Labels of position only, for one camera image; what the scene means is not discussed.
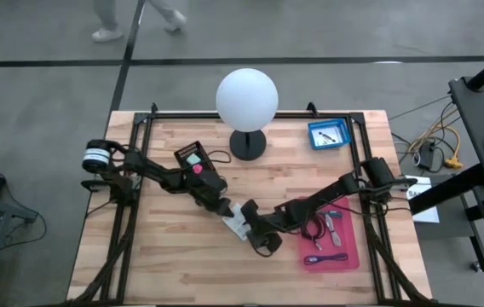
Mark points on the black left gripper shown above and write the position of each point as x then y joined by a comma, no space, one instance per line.
210,187

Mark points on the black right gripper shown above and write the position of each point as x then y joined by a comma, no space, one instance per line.
280,219

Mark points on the pink foam block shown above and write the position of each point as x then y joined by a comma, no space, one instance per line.
197,169

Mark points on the pale teal foam cube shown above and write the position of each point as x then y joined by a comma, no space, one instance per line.
193,160

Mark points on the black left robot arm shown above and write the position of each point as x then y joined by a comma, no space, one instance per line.
157,172

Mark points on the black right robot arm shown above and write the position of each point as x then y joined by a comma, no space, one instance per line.
331,192

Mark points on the pink translucent bin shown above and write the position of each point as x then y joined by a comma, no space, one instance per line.
348,243

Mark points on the black plastic basket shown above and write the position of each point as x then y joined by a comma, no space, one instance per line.
184,151

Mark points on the blue plastic basket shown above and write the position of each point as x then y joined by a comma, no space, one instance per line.
312,134

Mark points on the white globe lamp black base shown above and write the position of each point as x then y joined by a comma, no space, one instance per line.
246,100

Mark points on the white paper sheet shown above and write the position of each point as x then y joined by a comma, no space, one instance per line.
427,213

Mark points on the person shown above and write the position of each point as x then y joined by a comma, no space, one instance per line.
107,35

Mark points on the black side desk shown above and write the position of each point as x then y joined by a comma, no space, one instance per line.
480,119

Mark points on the black metal rig frame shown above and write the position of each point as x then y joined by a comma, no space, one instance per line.
174,115

